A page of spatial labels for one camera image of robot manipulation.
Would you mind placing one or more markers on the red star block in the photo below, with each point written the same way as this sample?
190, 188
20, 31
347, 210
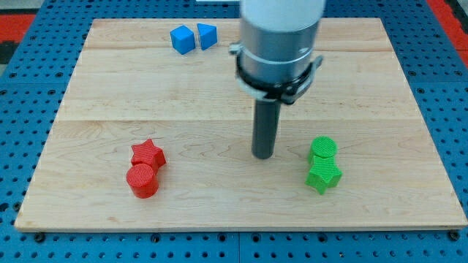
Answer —
148, 153

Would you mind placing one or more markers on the green cylinder block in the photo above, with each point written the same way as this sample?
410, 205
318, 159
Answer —
323, 147

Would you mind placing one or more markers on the blue triangular prism block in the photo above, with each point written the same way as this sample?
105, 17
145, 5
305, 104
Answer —
207, 35

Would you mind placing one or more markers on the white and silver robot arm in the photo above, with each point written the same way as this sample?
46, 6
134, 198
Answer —
273, 57

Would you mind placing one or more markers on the red cylinder block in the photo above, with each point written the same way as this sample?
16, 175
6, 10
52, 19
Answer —
142, 180

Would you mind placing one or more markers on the green star block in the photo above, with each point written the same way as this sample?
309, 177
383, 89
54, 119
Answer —
323, 174

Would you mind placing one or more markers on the blue cube block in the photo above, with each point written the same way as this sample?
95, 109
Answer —
183, 39

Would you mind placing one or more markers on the light wooden board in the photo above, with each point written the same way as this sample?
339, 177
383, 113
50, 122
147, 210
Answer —
129, 85

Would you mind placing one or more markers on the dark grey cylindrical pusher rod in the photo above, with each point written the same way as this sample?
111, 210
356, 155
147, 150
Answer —
265, 124

